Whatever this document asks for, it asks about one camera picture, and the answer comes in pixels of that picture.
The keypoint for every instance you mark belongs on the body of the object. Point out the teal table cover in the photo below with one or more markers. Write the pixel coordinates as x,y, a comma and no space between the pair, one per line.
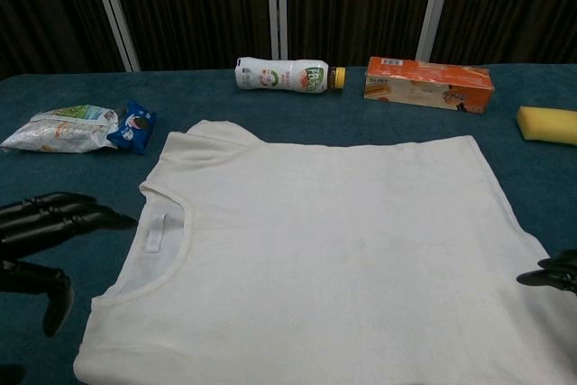
315,119

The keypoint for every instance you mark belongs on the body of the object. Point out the dark brown pleated curtain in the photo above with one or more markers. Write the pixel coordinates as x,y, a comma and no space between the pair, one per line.
356,6
514,6
194,11
45,11

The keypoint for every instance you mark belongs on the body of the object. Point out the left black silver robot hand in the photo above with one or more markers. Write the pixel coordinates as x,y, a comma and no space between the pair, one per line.
45,218

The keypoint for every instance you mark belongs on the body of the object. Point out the blue cookie packet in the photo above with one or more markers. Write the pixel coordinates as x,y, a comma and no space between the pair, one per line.
133,128

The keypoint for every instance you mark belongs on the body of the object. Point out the orange cardboard carton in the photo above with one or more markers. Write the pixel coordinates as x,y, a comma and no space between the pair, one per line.
428,87

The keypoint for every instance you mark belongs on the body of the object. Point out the white partition post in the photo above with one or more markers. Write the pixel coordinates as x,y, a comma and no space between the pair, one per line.
435,6
115,15
277,11

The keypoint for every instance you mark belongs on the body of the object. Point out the yellow sponge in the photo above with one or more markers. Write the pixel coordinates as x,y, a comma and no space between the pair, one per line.
550,125

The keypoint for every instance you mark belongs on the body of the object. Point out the white snack bag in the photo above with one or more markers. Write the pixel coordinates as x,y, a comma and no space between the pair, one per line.
58,132

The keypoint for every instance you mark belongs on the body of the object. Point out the white T-shirt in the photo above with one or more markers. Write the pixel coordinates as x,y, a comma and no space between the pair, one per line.
315,245

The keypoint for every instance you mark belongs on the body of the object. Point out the white drink bottle yellow cap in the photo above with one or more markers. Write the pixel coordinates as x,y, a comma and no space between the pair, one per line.
279,77

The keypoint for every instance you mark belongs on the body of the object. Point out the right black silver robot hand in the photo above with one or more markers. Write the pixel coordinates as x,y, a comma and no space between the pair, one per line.
561,268

